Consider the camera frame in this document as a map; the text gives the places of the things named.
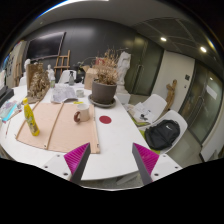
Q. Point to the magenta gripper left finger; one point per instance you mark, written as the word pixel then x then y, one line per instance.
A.
pixel 76 161

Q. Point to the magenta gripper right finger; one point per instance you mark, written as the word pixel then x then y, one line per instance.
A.
pixel 146 161

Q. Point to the black backpack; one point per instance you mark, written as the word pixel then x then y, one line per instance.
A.
pixel 162 135

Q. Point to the wooden board panel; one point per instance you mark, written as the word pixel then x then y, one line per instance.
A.
pixel 58 130

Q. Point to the white chair with papers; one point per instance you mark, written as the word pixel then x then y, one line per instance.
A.
pixel 147 112

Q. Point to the red round coaster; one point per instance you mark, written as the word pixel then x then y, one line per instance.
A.
pixel 105 119

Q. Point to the white chair with backpack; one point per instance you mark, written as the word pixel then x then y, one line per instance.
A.
pixel 175 116

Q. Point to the yellow plastic bottle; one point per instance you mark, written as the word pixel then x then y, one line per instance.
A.
pixel 30 119

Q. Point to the grey pot saucer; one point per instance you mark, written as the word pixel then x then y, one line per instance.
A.
pixel 101 105

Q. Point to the small white cup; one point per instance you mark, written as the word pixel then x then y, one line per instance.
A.
pixel 80 93

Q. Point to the wooden figure sculpture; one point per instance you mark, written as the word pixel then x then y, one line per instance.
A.
pixel 170 94

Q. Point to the grey plant pot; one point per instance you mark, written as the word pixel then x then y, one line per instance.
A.
pixel 103 93

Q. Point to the grey spray bottle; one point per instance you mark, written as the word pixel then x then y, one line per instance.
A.
pixel 71 78

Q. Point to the white chair behind table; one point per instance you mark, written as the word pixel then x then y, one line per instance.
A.
pixel 65 75

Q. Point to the colourful magazine stack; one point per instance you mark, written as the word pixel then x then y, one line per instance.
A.
pixel 8 108

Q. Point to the brown cardboard box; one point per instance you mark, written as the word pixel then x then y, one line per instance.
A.
pixel 90 75

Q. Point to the wooden carved sculpture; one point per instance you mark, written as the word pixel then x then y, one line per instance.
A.
pixel 38 82

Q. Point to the white plaster bust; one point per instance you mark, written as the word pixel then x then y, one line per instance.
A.
pixel 51 76

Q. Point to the wooden easel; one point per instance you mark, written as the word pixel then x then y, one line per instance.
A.
pixel 62 63

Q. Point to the dried brown plant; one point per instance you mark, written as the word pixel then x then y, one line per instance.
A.
pixel 106 67

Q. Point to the white plaster statue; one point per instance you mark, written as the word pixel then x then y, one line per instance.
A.
pixel 122 68

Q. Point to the white mug with red handle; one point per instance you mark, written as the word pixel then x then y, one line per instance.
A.
pixel 82 113

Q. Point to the black wall screen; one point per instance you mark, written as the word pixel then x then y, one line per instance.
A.
pixel 45 46

